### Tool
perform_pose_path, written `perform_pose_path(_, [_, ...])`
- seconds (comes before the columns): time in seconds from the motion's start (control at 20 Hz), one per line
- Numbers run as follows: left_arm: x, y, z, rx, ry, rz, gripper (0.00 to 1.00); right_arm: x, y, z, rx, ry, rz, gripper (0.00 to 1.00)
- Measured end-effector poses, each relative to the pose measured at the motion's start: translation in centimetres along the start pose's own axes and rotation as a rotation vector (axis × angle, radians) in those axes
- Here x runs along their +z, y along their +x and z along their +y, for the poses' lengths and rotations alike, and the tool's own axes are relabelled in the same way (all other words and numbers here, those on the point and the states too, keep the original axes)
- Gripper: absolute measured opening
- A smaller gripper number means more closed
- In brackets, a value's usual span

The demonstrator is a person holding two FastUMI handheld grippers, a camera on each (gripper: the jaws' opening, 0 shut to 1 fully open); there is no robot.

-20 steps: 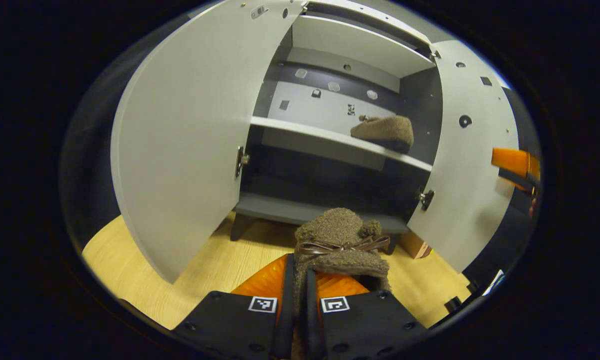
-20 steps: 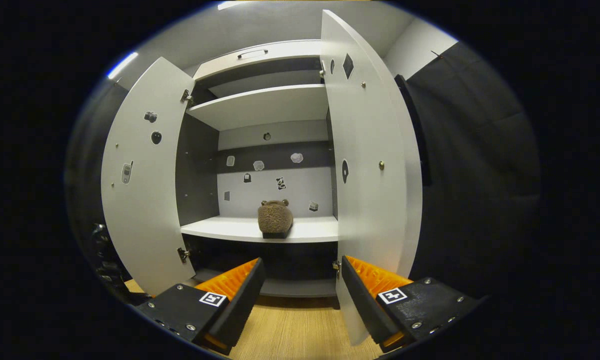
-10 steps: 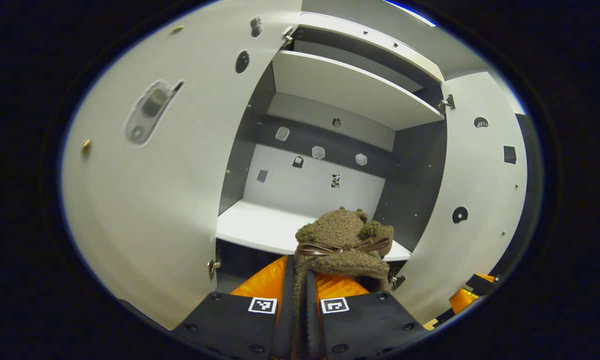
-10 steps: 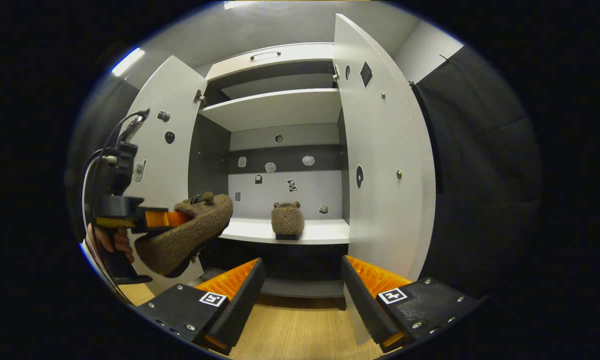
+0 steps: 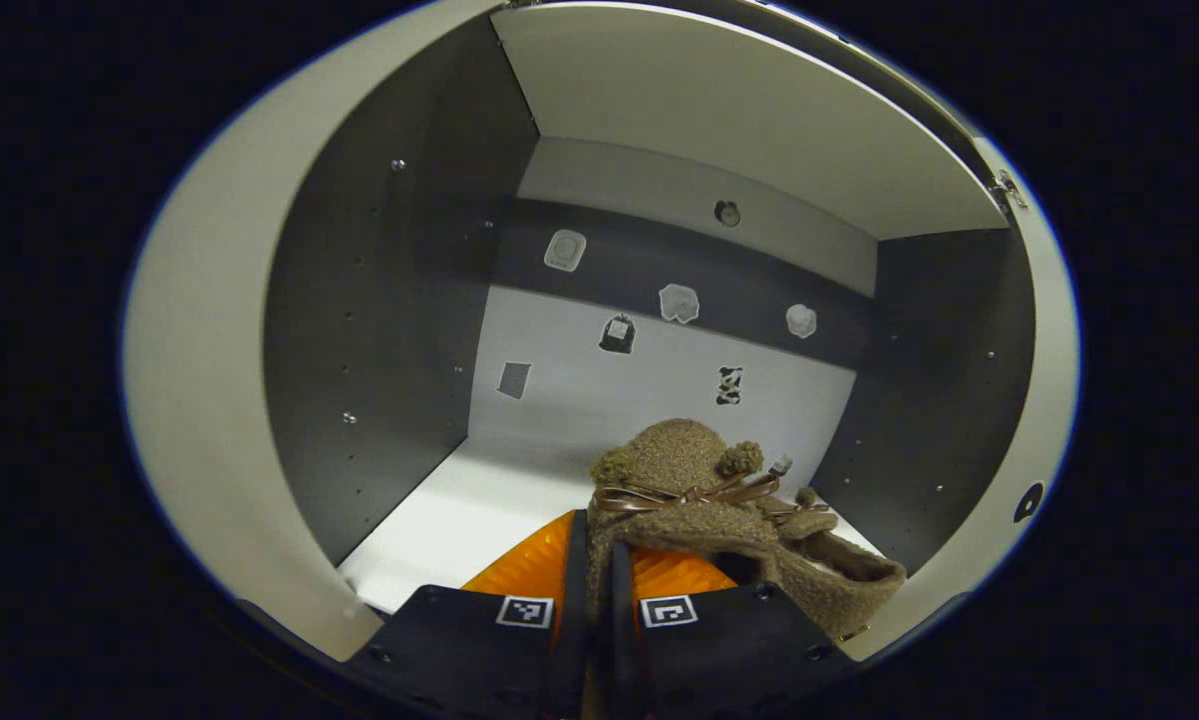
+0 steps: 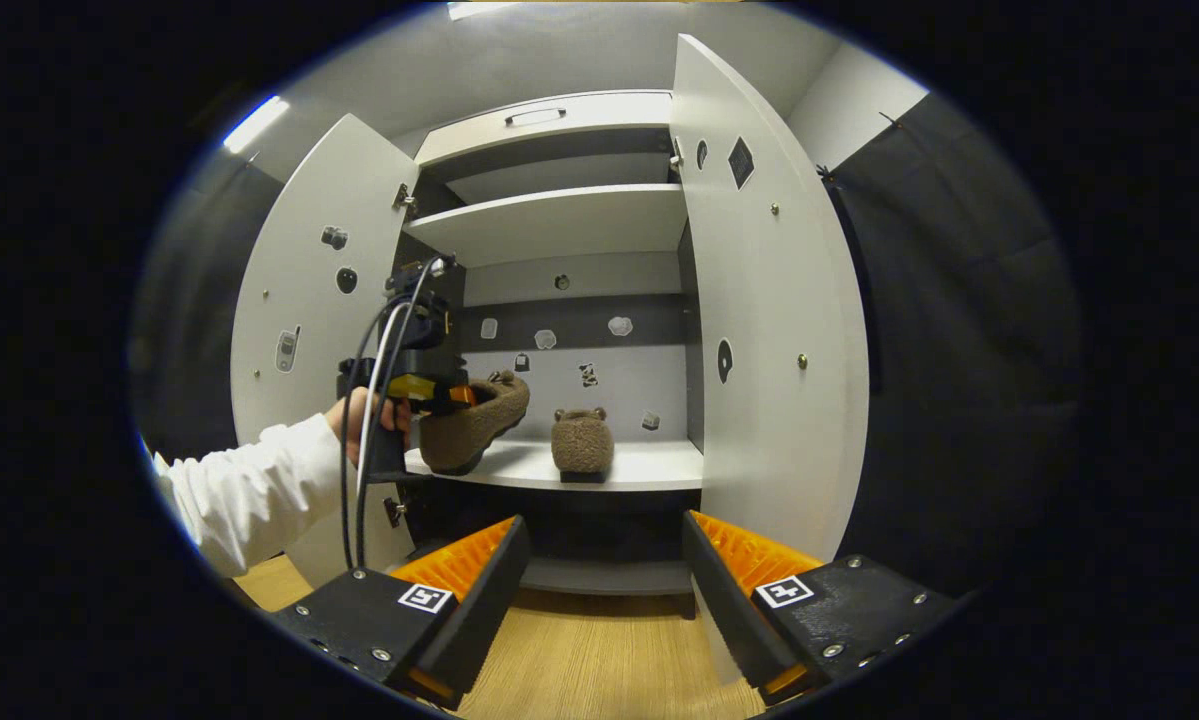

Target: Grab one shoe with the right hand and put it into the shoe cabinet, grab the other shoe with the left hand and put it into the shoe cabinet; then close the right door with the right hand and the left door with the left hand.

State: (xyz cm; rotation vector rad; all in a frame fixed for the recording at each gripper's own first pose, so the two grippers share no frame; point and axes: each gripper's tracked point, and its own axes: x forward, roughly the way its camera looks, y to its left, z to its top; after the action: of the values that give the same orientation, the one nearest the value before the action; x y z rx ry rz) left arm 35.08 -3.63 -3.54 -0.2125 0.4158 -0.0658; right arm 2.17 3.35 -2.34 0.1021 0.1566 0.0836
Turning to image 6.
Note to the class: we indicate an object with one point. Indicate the long ceiling light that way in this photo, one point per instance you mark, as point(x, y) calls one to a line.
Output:
point(474, 8)

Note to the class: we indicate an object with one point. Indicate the brown fuzzy shoe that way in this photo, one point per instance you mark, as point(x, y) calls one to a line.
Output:
point(581, 445)
point(464, 430)

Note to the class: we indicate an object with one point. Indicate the black backdrop cloth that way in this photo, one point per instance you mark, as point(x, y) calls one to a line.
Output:
point(959, 350)

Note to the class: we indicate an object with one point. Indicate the white cabinet drawer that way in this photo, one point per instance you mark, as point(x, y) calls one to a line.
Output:
point(599, 120)

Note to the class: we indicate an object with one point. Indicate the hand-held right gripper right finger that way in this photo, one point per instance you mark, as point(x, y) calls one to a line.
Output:
point(724, 610)

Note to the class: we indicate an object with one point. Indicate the double ceiling light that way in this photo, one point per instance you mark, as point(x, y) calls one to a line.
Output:
point(256, 123)

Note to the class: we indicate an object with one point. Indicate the white shoe cabinet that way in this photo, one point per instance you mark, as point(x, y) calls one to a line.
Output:
point(629, 385)

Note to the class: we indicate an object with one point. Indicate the white cabinet door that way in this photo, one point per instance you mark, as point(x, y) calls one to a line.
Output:
point(779, 450)
point(294, 290)

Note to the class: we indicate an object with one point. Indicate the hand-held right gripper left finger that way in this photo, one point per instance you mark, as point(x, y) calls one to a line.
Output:
point(479, 610)

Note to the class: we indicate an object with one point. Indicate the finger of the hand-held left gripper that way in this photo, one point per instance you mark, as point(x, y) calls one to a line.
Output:
point(449, 395)

